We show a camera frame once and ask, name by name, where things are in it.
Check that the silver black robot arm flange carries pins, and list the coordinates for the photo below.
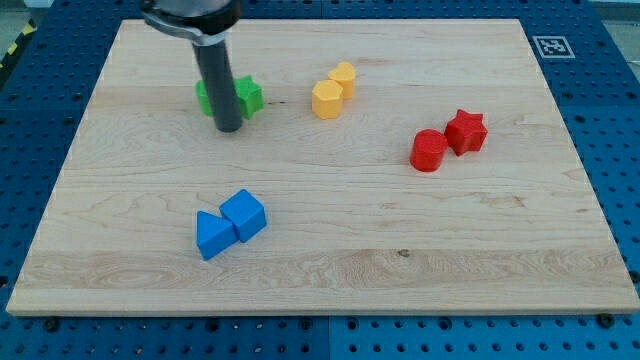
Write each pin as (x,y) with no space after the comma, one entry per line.
(203,22)

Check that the yellow hexagon block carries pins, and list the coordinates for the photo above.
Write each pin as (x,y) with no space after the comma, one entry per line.
(327,99)

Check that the light wooden board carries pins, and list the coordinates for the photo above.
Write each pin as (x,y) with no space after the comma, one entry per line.
(352,227)

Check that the blue cube block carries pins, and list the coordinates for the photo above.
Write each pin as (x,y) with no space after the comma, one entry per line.
(246,213)

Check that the yellow heart block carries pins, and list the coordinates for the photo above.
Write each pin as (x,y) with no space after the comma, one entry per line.
(344,74)

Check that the green star block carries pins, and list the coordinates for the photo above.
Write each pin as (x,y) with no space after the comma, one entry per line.
(249,95)

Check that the red cylinder block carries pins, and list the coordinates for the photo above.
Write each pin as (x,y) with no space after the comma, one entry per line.
(428,150)

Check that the blue triangle block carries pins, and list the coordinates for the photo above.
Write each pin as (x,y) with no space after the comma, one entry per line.
(214,234)

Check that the green round block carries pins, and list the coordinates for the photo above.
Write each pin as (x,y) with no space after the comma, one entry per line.
(203,99)

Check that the red star block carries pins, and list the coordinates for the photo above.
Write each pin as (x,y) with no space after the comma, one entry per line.
(466,132)

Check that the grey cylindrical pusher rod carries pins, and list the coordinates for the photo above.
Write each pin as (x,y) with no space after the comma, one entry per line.
(215,69)

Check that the white fiducial marker tag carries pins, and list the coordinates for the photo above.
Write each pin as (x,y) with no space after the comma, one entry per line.
(553,47)

